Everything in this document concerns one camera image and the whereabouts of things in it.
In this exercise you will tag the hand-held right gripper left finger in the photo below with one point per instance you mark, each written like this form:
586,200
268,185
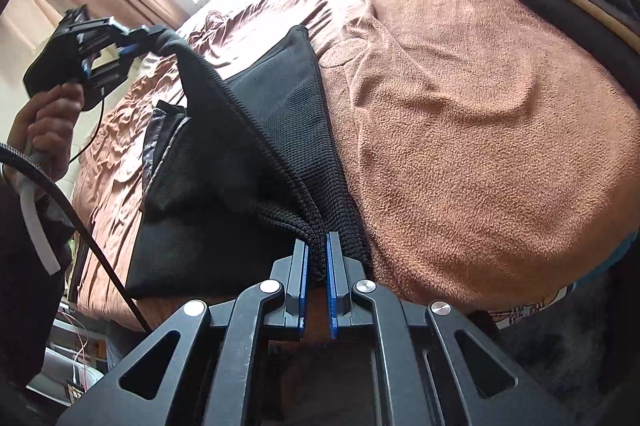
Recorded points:
305,291

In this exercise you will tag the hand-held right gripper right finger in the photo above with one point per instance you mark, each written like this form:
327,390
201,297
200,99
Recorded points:
331,291

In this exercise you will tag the dark fluffy rug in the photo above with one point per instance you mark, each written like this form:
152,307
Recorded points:
575,356

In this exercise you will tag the black t-shirt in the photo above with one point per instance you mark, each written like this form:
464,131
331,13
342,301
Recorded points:
225,231

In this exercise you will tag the person's left forearm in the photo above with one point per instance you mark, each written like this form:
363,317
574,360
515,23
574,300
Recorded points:
25,266

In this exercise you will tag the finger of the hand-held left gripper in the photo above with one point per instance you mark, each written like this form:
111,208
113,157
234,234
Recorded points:
147,36
120,65

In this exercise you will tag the person's left hand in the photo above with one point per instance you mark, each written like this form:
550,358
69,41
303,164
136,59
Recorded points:
50,130

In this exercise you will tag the brown blanket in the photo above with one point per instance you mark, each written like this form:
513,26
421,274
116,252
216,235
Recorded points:
475,130

